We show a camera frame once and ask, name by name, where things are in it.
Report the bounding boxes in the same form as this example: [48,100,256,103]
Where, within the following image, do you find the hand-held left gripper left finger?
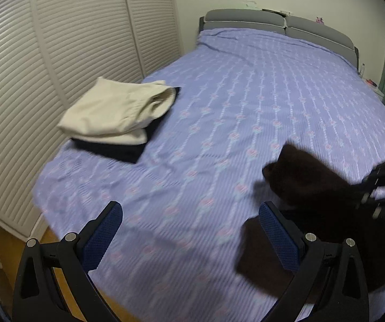
[12,201,129,322]

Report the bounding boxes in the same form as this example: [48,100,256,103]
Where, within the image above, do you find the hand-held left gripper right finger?
[259,202,370,322]

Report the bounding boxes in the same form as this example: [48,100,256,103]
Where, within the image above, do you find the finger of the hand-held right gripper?
[357,154,385,220]

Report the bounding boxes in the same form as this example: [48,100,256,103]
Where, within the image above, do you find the dark brown pants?
[236,143,385,301]

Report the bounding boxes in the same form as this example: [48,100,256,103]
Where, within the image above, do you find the folded dark navy pants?
[71,86,181,164]

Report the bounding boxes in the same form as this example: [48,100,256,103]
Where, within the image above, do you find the folded cream pants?
[57,77,176,145]

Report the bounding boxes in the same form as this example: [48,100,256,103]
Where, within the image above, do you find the white bedside table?
[361,78,385,97]

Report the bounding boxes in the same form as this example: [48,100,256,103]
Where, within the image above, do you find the purple patterned bed sheet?
[31,28,385,322]

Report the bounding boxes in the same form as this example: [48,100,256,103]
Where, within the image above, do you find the white louvered wardrobe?
[0,0,182,242]

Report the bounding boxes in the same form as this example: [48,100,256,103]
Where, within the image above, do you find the grey padded headboard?
[199,9,359,71]

